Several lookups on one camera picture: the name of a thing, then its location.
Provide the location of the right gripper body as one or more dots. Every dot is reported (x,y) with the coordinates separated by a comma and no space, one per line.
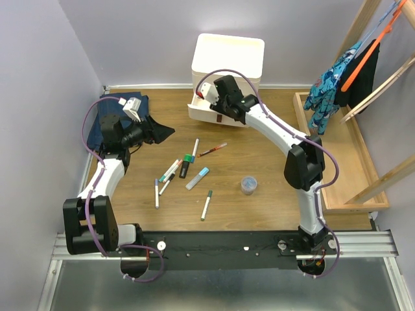
(221,106)

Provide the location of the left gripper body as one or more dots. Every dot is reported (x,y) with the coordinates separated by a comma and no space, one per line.
(135,133)

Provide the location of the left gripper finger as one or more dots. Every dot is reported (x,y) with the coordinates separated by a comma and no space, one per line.
(151,123)
(160,133)

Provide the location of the drawer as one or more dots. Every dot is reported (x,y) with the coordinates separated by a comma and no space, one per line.
(199,110)

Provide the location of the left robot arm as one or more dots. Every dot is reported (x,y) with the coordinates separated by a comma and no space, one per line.
(89,220)

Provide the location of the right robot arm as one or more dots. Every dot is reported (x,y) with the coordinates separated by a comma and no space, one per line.
(304,164)

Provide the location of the folded blue jeans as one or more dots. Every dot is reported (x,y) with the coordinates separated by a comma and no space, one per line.
(110,106)

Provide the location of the pink capped white marker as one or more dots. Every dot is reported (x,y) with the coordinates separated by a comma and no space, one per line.
(173,169)

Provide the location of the green black highlighter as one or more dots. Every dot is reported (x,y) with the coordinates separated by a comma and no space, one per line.
(185,165)

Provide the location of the blue capped white marker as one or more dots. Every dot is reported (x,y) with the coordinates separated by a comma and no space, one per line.
(195,148)

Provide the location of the red gel pen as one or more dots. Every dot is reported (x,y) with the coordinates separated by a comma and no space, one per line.
(212,150)

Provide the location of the black capped white marker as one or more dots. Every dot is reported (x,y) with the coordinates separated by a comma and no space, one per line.
(171,177)

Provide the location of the teal capped white marker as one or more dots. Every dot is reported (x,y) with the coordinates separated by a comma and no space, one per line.
(168,170)

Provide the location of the purple capped white marker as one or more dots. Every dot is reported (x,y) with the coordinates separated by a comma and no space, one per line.
(157,196)

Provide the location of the white drawer unit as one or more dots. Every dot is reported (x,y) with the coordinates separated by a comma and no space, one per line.
(241,54)

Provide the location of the light blue highlighter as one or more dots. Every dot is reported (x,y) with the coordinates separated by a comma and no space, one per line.
(197,178)

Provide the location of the dark green capped marker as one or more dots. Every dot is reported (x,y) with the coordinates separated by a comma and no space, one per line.
(206,205)

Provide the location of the blue patterned garment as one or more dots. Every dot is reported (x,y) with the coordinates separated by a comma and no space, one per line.
(321,98)

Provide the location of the black garment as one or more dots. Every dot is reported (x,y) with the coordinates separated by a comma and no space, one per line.
(362,85)

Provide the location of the wooden tray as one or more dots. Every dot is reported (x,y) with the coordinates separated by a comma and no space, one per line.
(357,171)

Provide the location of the orange hanger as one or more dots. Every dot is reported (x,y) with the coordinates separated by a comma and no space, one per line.
(388,28)

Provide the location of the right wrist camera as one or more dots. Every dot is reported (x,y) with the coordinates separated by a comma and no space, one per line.
(209,93)

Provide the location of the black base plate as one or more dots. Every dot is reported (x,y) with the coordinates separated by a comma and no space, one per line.
(227,250)

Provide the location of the aluminium rail frame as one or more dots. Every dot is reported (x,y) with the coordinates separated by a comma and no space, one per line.
(274,211)

